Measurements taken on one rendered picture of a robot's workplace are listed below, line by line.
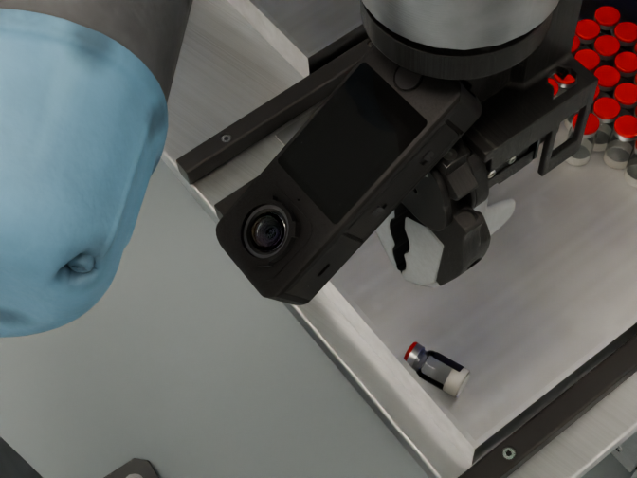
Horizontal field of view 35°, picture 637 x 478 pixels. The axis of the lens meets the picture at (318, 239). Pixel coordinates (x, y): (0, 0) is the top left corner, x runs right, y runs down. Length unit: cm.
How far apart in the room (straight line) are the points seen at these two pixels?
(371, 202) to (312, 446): 128
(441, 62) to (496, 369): 42
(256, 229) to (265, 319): 135
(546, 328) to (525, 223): 9
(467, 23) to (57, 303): 18
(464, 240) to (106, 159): 25
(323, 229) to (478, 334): 38
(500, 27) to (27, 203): 20
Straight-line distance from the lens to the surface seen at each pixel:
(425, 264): 48
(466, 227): 42
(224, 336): 174
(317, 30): 91
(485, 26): 34
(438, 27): 34
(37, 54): 20
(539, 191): 82
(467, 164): 41
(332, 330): 75
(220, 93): 88
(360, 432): 165
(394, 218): 48
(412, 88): 38
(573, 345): 76
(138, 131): 21
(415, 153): 38
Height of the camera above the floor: 156
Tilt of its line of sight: 60 degrees down
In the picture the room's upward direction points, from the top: 7 degrees counter-clockwise
